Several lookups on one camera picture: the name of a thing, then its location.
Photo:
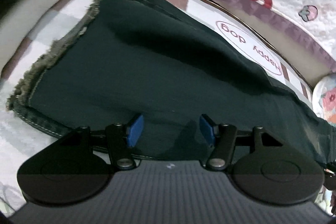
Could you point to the dark green frayed trousers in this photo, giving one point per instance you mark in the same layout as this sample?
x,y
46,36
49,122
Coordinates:
x,y
157,69

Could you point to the floral printed cushion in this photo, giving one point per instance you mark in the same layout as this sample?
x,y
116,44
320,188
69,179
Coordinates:
x,y
326,100

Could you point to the checkered printed floor mat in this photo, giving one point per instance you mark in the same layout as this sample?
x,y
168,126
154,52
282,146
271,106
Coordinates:
x,y
244,32

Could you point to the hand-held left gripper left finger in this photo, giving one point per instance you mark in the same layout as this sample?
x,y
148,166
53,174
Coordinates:
x,y
135,132

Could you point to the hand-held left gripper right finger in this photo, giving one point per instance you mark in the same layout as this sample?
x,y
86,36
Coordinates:
x,y
207,132

